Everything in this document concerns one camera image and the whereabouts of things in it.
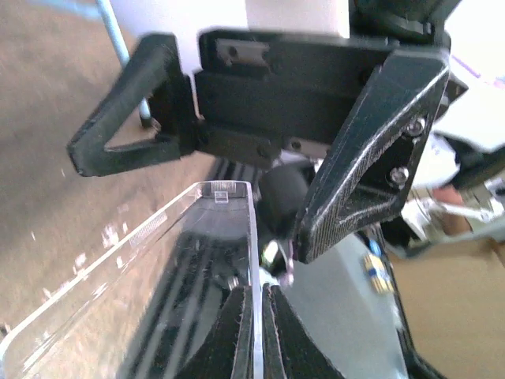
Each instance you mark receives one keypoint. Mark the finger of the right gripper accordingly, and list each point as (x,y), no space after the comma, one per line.
(154,68)

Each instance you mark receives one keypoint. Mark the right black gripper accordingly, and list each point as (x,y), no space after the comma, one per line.
(257,93)

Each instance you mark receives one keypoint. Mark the light blue music stand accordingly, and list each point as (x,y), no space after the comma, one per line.
(101,12)

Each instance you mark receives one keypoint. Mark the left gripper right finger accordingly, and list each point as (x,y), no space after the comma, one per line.
(288,350)

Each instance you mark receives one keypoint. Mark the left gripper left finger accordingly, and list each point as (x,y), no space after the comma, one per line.
(227,351)

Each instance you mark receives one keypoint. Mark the clear plastic metronome cover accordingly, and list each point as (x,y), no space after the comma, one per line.
(145,307)

